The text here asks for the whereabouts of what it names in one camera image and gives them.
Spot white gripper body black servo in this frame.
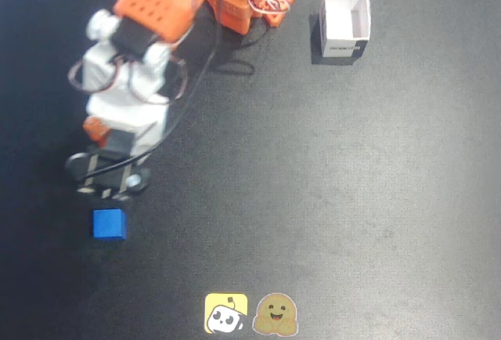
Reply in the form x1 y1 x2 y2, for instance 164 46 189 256
86 95 169 157

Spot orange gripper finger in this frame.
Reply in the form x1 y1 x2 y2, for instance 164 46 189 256
82 117 113 147

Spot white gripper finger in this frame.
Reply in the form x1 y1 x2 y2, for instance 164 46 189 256
135 120 168 157

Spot blue cube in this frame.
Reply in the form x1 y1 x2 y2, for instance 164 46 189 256
92 208 128 241

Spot white open cardboard box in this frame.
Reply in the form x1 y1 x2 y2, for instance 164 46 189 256
319 0 371 58

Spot yellow robot face sticker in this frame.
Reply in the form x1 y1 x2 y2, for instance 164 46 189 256
204 292 249 334

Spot hugging face emoji sticker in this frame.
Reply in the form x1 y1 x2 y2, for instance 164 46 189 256
252 291 299 335

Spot black camera cable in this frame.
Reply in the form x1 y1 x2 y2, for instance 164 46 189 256
77 0 267 183

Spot black oval wrist camera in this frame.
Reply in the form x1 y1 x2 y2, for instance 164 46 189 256
65 151 152 202

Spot thin servo wire loop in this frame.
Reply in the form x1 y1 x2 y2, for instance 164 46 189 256
67 56 118 95

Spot white servo wire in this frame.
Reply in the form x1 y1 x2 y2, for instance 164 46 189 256
250 0 294 16

